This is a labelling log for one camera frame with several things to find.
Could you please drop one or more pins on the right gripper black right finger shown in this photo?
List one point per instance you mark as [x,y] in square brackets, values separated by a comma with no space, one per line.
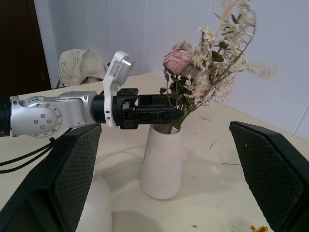
[270,169]

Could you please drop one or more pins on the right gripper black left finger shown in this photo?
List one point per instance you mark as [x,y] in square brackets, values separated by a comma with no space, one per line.
[60,178]

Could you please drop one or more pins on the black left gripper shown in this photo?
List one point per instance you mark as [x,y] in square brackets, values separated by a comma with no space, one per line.
[119,104]

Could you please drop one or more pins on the pink rose dried flower bouquet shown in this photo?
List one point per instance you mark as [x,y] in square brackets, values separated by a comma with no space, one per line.
[177,60]

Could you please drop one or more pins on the yellow dried flower bouquet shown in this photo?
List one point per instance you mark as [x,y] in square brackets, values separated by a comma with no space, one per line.
[259,228]

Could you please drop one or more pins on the tall white ceramic vase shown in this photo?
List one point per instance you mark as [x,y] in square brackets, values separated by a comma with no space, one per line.
[161,166]
[99,205]

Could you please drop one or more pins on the beige cloth over chair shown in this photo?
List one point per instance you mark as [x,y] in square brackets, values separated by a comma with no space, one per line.
[77,65]

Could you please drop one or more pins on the dark brown door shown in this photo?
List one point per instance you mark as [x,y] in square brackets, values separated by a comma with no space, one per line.
[19,46]

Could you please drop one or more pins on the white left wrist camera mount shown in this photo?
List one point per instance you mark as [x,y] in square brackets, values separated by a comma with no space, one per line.
[113,72]

